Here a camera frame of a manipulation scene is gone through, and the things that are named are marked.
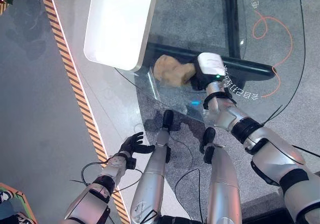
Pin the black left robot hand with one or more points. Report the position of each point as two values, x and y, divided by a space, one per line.
133 145

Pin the tan cleaning cloth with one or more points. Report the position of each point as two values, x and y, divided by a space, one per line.
170 70

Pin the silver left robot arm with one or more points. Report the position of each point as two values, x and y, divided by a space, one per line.
87 201

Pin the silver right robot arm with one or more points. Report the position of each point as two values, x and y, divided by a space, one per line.
275 154

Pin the white rectangular basket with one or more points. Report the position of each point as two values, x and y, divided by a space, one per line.
117 24

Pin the silver left robot leg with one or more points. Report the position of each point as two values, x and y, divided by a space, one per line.
150 181

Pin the silver robot leg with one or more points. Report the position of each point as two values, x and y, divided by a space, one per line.
150 181
222 186

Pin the dark left robot foot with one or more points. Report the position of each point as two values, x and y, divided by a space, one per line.
168 119

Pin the dark robot foot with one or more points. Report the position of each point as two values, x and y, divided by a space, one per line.
209 135
168 119

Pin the dark right robot foot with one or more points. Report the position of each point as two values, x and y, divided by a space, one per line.
209 135

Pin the silver right robot leg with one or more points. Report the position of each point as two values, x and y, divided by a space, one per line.
222 186

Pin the yellow black hazard tape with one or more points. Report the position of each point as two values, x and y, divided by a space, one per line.
67 59

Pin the green mat with orange edge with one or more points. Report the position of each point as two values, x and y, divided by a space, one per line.
17 199

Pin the black table base frame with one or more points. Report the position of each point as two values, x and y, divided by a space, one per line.
250 68

